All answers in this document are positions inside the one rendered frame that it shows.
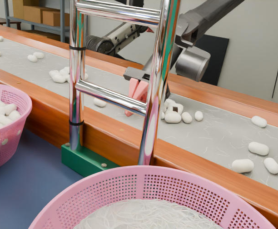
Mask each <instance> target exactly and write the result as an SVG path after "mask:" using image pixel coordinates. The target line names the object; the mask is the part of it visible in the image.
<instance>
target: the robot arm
mask: <svg viewBox="0 0 278 229"><path fill-rule="evenodd" d="M244 1H245V0H206V1H205V2H204V3H202V4H201V5H199V6H198V7H196V8H194V9H192V10H189V11H187V12H186V13H185V14H183V13H181V14H180V15H179V21H178V26H177V32H176V37H175V42H174V49H173V55H172V60H171V65H170V70H171V69H172V67H173V65H174V64H175V63H176V64H175V69H176V71H175V72H176V73H177V74H179V75H182V76H184V77H187V78H189V79H191V80H194V81H196V82H199V81H200V80H201V78H202V76H203V75H204V73H205V70H206V68H207V66H208V63H209V59H210V56H211V55H210V53H208V52H206V51H204V50H201V49H199V48H197V47H195V46H194V45H195V43H196V41H197V40H198V39H199V38H201V37H202V36H203V35H204V34H205V32H206V31H207V30H208V29H209V28H210V27H212V26H213V25H214V24H215V23H217V22H218V21H219V20H221V19H222V18H223V17H224V16H225V15H227V14H228V13H229V12H231V11H232V10H233V9H234V8H236V7H237V6H238V5H240V4H241V3H242V2H244ZM152 59H153V54H152V55H151V57H150V58H149V60H148V61H147V63H146V64H145V66H144V67H143V69H142V70H139V69H136V68H133V67H129V66H128V68H127V69H126V70H125V73H124V74H123V76H124V79H125V80H128V81H130V82H129V97H131V98H134V99H137V100H140V101H142V102H145V103H146V100H147V94H148V87H149V79H150V72H151V66H152ZM170 70H169V71H170ZM170 95H171V93H170V90H169V86H168V83H167V88H166V93H165V99H164V102H165V101H166V99H168V98H169V96H170Z"/></svg>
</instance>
